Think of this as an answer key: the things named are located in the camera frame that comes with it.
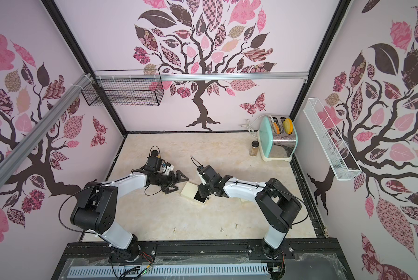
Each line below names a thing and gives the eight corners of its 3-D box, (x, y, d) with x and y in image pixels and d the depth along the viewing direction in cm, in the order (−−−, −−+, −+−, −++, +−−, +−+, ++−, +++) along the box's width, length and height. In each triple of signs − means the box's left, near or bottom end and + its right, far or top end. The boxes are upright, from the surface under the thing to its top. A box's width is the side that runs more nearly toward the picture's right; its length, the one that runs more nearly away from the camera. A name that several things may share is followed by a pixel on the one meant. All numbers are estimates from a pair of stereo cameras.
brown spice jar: (249, 156, 109) (252, 146, 102) (248, 149, 112) (251, 140, 105) (256, 156, 109) (259, 146, 102) (255, 149, 112) (258, 140, 105)
